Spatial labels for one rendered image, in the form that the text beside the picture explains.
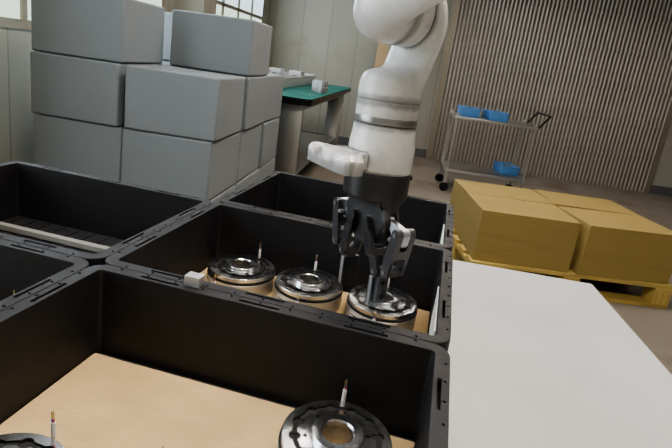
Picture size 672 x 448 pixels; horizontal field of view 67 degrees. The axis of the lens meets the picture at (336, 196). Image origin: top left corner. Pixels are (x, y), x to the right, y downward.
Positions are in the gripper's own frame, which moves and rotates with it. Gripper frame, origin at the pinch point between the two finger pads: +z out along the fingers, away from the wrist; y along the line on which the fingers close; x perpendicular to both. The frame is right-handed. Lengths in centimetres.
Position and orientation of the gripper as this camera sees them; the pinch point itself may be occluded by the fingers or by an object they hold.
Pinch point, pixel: (361, 282)
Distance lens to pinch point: 62.3
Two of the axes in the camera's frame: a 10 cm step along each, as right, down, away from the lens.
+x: -8.5, 0.2, -5.2
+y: -5.1, -2.8, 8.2
